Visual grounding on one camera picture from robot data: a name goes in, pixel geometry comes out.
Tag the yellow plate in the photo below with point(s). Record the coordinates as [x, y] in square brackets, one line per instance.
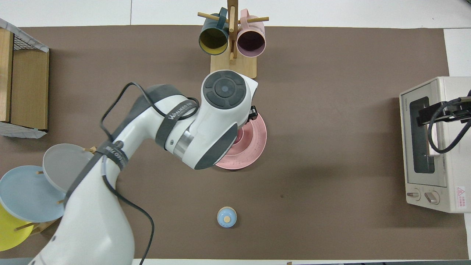
[9, 232]

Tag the pink bowl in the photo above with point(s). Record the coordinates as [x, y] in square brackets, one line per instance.
[239, 138]

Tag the pink plate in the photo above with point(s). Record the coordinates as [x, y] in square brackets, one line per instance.
[252, 147]

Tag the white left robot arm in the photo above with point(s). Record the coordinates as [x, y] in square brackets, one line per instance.
[92, 221]

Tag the white marbled shelf cover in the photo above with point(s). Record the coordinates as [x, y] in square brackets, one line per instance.
[22, 130]
[11, 27]

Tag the dark teal mug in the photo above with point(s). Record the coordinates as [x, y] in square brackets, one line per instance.
[213, 38]

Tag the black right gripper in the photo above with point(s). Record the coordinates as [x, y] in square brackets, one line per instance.
[458, 108]

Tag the wooden mug tree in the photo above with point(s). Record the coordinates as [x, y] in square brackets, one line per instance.
[235, 68]

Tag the pink mug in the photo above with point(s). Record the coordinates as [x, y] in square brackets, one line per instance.
[251, 41]

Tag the white toaster oven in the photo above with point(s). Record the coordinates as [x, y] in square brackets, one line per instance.
[452, 165]

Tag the light blue plate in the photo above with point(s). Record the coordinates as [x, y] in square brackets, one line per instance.
[25, 195]

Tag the wooden plate rack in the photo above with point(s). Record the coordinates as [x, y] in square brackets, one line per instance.
[42, 226]

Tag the small blue call bell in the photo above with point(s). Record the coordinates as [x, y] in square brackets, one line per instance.
[226, 217]

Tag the brown table mat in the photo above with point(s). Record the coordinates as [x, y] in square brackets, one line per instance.
[331, 55]

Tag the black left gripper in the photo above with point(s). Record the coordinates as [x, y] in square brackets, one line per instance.
[252, 113]

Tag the wooden shelf boards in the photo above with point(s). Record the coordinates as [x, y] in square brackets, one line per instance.
[29, 88]

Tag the grey plate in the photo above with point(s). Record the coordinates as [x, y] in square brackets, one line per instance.
[62, 165]

